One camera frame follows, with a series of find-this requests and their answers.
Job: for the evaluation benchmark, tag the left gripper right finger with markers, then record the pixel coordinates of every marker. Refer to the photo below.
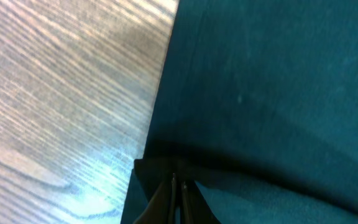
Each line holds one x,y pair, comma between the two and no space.
194,209

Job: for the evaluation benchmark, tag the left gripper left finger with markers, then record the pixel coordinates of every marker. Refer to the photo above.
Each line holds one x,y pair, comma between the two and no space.
162,205

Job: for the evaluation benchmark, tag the black t-shirt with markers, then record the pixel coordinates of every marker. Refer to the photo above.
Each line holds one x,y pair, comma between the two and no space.
258,103

